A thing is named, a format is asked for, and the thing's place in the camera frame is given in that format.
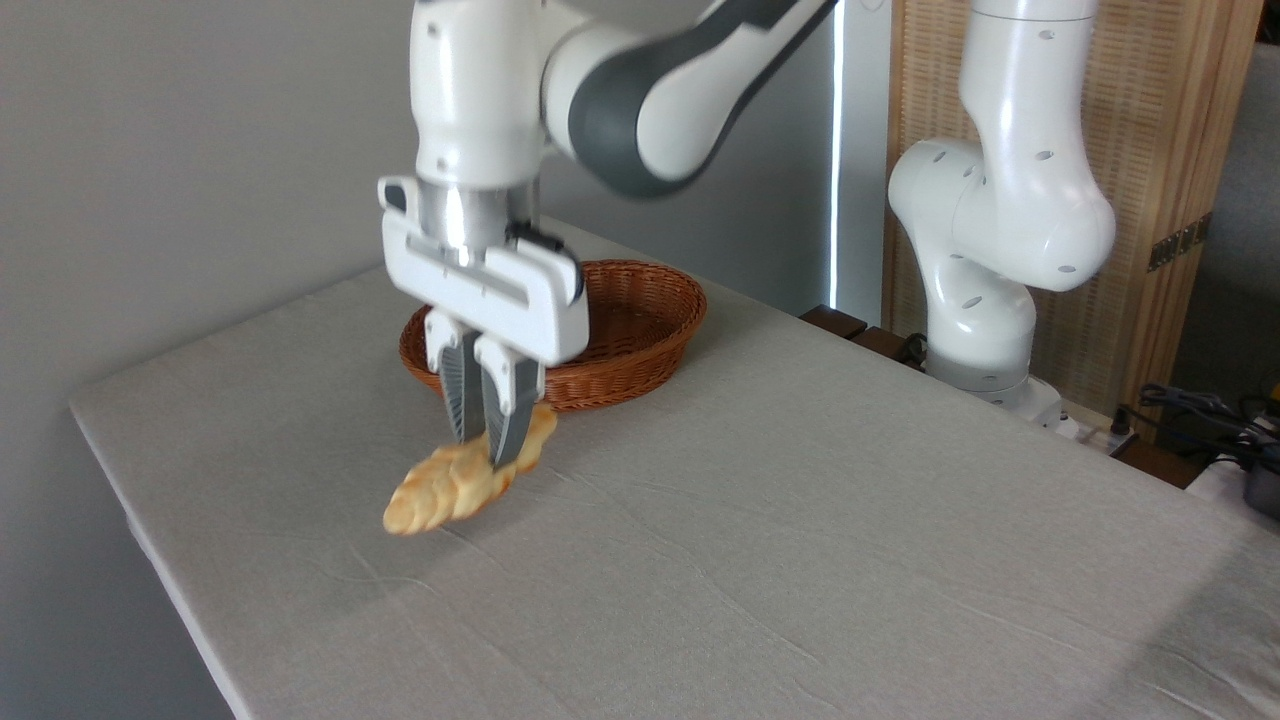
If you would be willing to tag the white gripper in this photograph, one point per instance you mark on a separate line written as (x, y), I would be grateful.
(500, 295)

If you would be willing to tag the pale braided bread loaf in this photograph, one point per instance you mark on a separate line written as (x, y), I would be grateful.
(450, 490)

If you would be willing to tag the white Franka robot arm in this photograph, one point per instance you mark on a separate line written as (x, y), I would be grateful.
(480, 90)

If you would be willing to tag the brown wicker oval basket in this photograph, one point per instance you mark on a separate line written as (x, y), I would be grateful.
(630, 370)

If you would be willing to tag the grey table cloth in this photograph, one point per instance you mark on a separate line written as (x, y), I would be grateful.
(800, 550)

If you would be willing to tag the metal screen hinge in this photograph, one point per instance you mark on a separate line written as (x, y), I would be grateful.
(1180, 242)

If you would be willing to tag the grey box device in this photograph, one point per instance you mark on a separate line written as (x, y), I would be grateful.
(1264, 488)

